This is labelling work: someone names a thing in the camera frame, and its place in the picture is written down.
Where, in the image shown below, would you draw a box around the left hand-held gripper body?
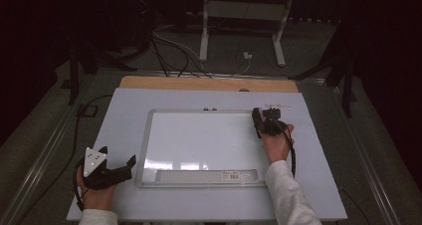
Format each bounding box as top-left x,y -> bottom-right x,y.
77,146 -> 133,191

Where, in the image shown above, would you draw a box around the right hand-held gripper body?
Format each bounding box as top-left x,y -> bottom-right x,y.
260,103 -> 293,137

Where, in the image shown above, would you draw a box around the silver framed whiteboard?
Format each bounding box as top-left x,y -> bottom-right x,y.
134,108 -> 283,190

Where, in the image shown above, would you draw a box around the person's right hand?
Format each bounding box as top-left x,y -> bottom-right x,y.
261,123 -> 296,165

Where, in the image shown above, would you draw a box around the person's left hand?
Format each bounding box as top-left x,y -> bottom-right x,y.
76,166 -> 117,212

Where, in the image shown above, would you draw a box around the white table cover sheet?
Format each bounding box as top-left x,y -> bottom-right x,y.
66,87 -> 349,223

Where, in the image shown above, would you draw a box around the black tripod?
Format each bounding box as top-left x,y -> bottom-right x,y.
288,22 -> 358,118
67,35 -> 139,107

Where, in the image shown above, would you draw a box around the dark power strip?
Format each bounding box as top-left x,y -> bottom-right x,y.
288,16 -> 342,26

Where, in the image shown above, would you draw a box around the white metal stand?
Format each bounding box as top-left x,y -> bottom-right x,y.
198,0 -> 297,69

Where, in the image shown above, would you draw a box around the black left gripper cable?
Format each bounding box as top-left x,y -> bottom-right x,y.
16,94 -> 113,225

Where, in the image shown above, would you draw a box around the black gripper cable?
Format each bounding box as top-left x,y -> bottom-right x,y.
281,119 -> 371,225
16,94 -> 113,225

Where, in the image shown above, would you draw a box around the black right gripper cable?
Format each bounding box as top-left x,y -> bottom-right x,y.
281,119 -> 371,225

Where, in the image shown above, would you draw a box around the black square floor bracket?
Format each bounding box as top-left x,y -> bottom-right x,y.
76,104 -> 100,118

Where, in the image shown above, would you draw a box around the aluminium frame rail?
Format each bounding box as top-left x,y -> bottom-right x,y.
330,85 -> 403,225
0,73 -> 98,225
95,69 -> 326,86

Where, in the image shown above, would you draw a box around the black floor cables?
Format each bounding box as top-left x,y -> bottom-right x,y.
148,35 -> 214,79

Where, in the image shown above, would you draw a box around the white cable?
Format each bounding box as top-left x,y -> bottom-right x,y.
150,28 -> 253,78

